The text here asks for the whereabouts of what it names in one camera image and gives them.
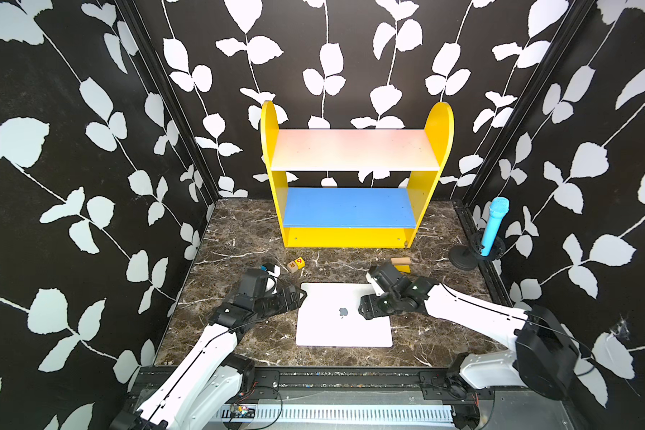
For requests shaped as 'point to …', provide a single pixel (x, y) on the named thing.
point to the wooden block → (400, 261)
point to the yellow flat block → (403, 269)
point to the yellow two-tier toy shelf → (352, 188)
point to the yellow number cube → (300, 262)
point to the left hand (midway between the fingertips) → (298, 294)
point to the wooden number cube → (292, 266)
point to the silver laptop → (330, 317)
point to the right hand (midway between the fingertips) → (365, 305)
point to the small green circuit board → (245, 412)
